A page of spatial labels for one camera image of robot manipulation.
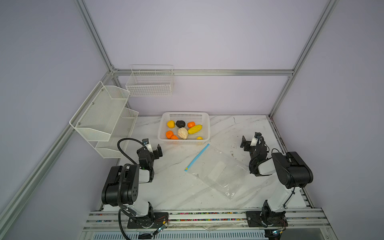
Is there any white mesh shelf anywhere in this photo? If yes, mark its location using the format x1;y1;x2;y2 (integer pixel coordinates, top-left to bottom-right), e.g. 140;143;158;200
95;108;139;159
69;82;130;142

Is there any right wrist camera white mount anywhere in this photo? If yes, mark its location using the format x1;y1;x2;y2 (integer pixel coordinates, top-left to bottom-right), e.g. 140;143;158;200
250;137;259;147

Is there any small orange tangerine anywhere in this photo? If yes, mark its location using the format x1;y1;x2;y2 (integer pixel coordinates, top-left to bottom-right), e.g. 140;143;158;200
187;122;196;128

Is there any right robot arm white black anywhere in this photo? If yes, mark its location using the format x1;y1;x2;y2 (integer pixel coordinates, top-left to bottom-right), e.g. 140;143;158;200
240;132;314;226

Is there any clear zip top bag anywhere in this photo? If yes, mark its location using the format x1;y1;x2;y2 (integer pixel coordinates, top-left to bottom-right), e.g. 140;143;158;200
184;144;259;200

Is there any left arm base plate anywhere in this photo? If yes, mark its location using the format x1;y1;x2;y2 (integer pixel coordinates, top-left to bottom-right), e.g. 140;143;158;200
127;212;169;229

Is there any white plastic perforated basket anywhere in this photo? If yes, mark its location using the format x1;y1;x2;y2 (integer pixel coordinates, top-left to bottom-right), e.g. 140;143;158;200
158;112;211;145

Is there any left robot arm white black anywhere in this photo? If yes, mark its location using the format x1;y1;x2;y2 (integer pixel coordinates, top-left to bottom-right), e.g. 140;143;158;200
102;138;163;219

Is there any lower white mesh shelf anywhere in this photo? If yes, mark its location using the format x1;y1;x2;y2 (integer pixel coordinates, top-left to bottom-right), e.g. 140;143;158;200
95;108;139;159

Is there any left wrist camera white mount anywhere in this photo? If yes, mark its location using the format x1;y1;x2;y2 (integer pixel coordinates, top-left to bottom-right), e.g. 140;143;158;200
146;143;153;153

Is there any orange fruit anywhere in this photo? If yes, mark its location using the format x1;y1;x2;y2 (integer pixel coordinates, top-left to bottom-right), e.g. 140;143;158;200
166;131;174;139

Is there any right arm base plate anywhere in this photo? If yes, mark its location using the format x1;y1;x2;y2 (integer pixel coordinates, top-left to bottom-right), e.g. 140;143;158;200
246;211;288;228

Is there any yellow lemon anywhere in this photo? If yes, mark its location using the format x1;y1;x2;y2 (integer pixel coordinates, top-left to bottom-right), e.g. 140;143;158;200
167;121;176;129

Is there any white wire wall basket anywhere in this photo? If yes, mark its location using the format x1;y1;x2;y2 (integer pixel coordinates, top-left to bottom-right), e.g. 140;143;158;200
126;65;174;97

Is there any upper white mesh shelf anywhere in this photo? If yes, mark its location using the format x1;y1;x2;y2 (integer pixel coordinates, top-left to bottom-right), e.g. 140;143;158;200
69;82;130;142

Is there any cream white garlic bulb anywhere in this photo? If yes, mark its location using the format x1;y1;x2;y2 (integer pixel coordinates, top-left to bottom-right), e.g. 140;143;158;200
177;128;189;140

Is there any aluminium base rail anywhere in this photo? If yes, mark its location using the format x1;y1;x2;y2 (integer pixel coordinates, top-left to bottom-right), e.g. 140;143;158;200
80;208;337;240

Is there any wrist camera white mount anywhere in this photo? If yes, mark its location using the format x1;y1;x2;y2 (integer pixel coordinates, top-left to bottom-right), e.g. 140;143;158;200
146;143;153;153
250;137;259;147

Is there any black round food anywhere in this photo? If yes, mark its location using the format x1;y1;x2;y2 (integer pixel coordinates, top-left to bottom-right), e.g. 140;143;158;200
176;121;186;128

